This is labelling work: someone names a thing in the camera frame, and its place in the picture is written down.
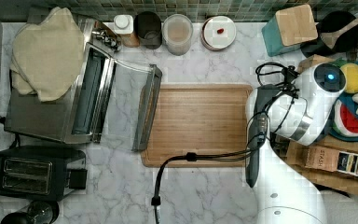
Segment black cable bundle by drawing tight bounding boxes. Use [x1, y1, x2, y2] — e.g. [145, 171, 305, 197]
[150, 61, 301, 224]

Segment teal box with wooden lid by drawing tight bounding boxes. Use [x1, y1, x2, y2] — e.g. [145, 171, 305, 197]
[261, 4, 318, 57]

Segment plush watermelon slice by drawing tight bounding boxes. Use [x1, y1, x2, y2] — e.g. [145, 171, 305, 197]
[333, 100, 358, 138]

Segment white-capped spice bottle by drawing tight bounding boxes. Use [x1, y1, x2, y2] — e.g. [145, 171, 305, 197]
[113, 15, 140, 48]

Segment dark metal canister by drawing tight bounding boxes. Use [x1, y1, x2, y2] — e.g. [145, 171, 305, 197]
[134, 11, 162, 49]

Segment blue plate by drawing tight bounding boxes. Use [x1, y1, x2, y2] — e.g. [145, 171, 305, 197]
[328, 60, 358, 143]

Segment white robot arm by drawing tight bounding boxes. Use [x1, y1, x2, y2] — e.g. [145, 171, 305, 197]
[245, 63, 346, 224]

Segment bamboo cutting board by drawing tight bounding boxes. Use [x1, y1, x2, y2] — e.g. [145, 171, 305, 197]
[141, 84, 253, 167]

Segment beige cloth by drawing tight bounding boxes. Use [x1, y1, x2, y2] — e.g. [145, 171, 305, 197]
[10, 7, 85, 102]

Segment black pot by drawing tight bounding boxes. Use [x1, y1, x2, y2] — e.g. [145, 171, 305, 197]
[300, 10, 358, 59]

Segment clear cereal jar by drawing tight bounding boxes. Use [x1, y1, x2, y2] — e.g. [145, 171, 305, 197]
[162, 14, 193, 56]

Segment white lid with red knob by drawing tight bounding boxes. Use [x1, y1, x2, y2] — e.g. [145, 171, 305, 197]
[201, 16, 237, 51]

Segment wooden tea caddy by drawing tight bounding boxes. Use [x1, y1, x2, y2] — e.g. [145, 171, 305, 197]
[278, 135, 358, 195]

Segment black two-slot toaster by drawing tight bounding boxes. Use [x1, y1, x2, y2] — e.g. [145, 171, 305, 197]
[0, 146, 88, 202]

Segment brown tea bag packets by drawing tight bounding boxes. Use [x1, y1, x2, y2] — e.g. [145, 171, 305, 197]
[302, 146, 358, 177]

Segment wooden spoon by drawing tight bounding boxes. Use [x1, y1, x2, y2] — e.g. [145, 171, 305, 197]
[320, 17, 358, 49]

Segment silver toaster oven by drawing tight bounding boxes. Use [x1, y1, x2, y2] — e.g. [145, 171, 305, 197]
[5, 15, 162, 151]

